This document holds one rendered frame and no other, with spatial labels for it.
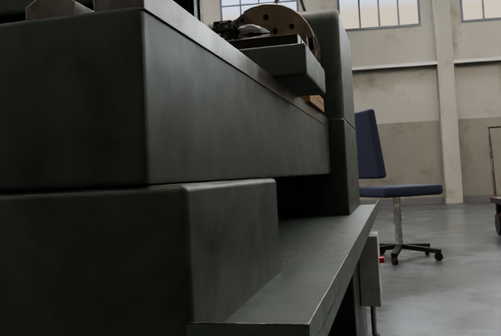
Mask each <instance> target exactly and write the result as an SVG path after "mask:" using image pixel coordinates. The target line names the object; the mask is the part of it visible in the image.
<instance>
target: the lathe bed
mask: <svg viewBox="0 0 501 336"><path fill-rule="evenodd" d="M93 4H94V10H91V9H89V8H88V7H85V6H83V5H82V4H80V3H78V2H76V1H74V0H35V1H34V2H32V3H31V4H30V5H28V6H27V7H26V8H25V9H26V21H21V22H9V23H3V24H0V193H5V192H21V191H51V190H66V189H82V188H112V187H128V186H155V185H167V184H179V183H202V182H214V181H226V180H249V179H261V178H273V177H296V176H308V175H320V174H330V173H331V166H330V141H329V128H328V127H329V119H328V118H327V117H325V116H324V115H322V114H321V113H320V112H319V111H317V110H316V109H315V108H313V107H312V106H311V105H309V104H308V103H306V102H305V101H304V100H303V99H302V98H300V97H299V96H297V95H296V94H295V93H293V91H291V90H290V89H288V88H287V87H286V86H284V85H283V84H282V83H281V82H279V81H278V80H277V79H275V78H274V77H272V76H271V75H270V74H269V73H267V72H266V71H265V70H264V69H262V68H261V67H259V66H258V65H257V64H255V63H254V62H253V61H252V60H250V59H249V58H248V57H246V56H245V55H244V54H243V53H241V52H240V51H238V50H237V49H236V48H234V47H233V46H232V45H231V44H230V43H228V42H227V41H225V40H224V39H222V38H221V37H220V36H219V35H218V34H216V33H215V32H214V31H212V30H211V29H209V28H208V27H207V26H206V25H205V24H203V23H202V22H200V21H199V20H198V19H196V18H195V17H194V16H193V15H191V14H190V13H189V12H187V11H186V10H184V9H183V8H182V7H181V6H180V5H178V4H177V3H175V2H174V1H173V0H93Z"/></svg>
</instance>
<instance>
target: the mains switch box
mask: <svg viewBox="0 0 501 336"><path fill-rule="evenodd" d="M384 262H385V259H384V256H380V254H379V233H378V232H370V233H369V236H368V239H367V241H366V243H365V246H364V248H363V250H362V253H361V255H360V257H359V282H360V295H361V306H370V307H371V327H372V335H373V336H382V335H381V334H380V333H378V332H377V327H376V306H378V307H380V306H381V305H382V279H381V266H380V263H384Z"/></svg>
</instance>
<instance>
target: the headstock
mask: <svg viewBox="0 0 501 336"><path fill-rule="evenodd" d="M298 13H299V14H300V15H301V16H302V17H303V18H304V19H305V20H306V21H307V22H308V23H309V26H310V27H311V29H312V30H313V32H314V34H315V35H316V37H317V39H318V43H319V45H320V50H321V59H322V61H321V67H322V68H323V69H324V74H325V76H326V77H325V87H326V92H325V94H324V95H320V96H321V97H322V98H323V99H324V112H321V114H322V115H324V116H325V117H327V118H328V119H334V118H343V119H344V120H345V121H346V122H347V123H348V124H349V125H350V126H351V127H352V128H353V129H354V130H355V129H356V126H355V113H354V100H353V76H352V63H351V50H350V42H349V39H348V37H347V33H346V31H345V29H344V25H343V22H342V20H341V17H340V14H339V12H338V11H337V10H336V9H334V8H328V9H322V10H309V11H303V12H298ZM321 44H322V45H321ZM323 51H324V52H323ZM329 52H330V53H329ZM325 53H326V54H325ZM328 57H329V58H328ZM332 59H333V60H332ZM325 64H326V65H325ZM334 67H335V68H334ZM325 69H326V70H325ZM328 78H329V79H328ZM330 78H331V79H330ZM334 79H335V80H336V81H335V80H334ZM333 82H335V83H333ZM327 84H328V85H327ZM332 89H333V90H332ZM335 91H336V92H335Z"/></svg>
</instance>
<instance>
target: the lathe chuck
mask: <svg viewBox="0 0 501 336"><path fill-rule="evenodd" d="M243 13H244V14H245V15H246V17H248V19H249V20H250V21H251V23H252V24H253V25H257V26H260V27H263V28H265V29H266V30H268V31H270V35H272V36H277V35H284V34H298V35H299V36H300V37H301V36H307V37H308V38H312V37H313V38H314V42H315V49H313V50H310V51H311V52H312V54H313V55H314V57H315V58H316V60H317V61H318V62H319V60H320V51H319V45H318V41H317V38H316V36H315V34H314V32H313V30H312V29H311V27H310V26H309V23H308V22H307V21H306V20H305V19H304V18H303V17H302V16H301V15H300V14H299V13H298V12H297V11H295V10H293V9H291V8H290V7H287V6H285V5H282V4H272V3H269V4H259V5H256V6H253V7H250V8H248V9H247V10H245V11H243ZM243 37H245V35H243V34H242V32H241V31H240V34H239V39H242V38H243Z"/></svg>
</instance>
